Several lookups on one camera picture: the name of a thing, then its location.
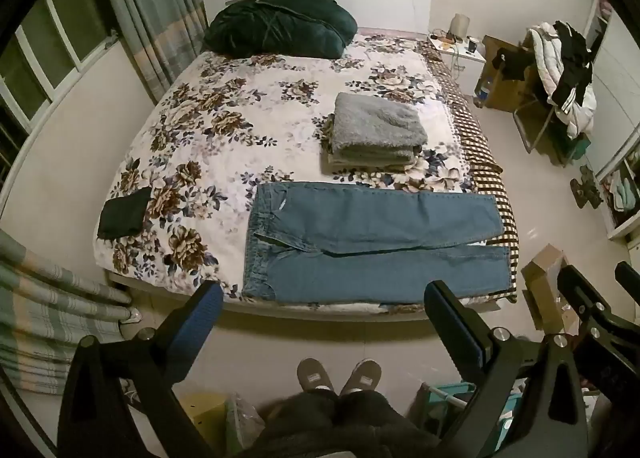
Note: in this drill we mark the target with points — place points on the dark cup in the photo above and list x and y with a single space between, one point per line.
473 46

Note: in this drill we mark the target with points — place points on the green container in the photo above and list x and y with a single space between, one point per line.
577 148

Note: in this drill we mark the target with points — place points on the pink folded clothes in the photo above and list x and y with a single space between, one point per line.
604 8

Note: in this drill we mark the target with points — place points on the open cardboard box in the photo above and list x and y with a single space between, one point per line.
542 283

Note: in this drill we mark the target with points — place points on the dark green duvet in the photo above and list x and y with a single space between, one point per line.
280 23

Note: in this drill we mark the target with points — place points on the black striped clothes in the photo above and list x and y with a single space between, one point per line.
575 58

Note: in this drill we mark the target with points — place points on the metal frame chair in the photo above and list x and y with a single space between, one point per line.
522 132

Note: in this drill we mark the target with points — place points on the clear plastic bag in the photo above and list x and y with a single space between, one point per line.
242 420

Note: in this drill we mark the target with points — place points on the blue denim pants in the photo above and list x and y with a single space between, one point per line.
375 218

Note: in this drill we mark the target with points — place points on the tan folded garment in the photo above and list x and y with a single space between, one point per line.
350 167

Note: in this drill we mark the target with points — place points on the yellow box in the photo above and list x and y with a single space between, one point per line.
205 413

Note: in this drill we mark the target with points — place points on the brown checkered bed sheet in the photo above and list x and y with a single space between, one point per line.
467 118

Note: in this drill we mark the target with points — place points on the teal folded clothes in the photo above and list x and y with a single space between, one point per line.
625 193

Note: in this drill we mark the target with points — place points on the white nightstand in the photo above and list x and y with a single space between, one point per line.
470 73

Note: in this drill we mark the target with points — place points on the black garment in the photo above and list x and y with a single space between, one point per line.
512 63

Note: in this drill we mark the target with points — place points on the white bed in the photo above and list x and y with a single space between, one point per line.
390 3

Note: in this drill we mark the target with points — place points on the grey fleece folded garment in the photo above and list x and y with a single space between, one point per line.
375 123

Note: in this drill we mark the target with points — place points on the chair piled with clothes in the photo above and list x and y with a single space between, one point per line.
542 58

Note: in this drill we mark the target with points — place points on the grey slipper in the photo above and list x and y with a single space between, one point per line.
361 377
315 375

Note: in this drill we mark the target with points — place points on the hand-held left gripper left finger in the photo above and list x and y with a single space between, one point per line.
200 320

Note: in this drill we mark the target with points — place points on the dark green slipper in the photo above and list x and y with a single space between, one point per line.
588 177
585 195

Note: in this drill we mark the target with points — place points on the grey-green striped curtain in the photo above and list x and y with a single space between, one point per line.
150 3
50 308

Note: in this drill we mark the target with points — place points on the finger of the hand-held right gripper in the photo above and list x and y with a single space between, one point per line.
629 278
575 288

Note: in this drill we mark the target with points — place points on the plastic bottle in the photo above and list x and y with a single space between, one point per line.
482 91

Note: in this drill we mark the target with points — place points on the person's legs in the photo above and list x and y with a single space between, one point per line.
330 423

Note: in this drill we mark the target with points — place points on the white wardrobe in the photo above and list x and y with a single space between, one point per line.
617 68

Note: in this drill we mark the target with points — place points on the white framed window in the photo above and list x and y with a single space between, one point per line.
65 33

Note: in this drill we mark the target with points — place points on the black folded cloth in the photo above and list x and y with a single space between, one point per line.
122 213

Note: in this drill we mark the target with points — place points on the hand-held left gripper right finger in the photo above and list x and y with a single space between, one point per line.
450 320

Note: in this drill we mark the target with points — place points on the brown cardboard box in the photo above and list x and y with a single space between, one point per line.
505 93

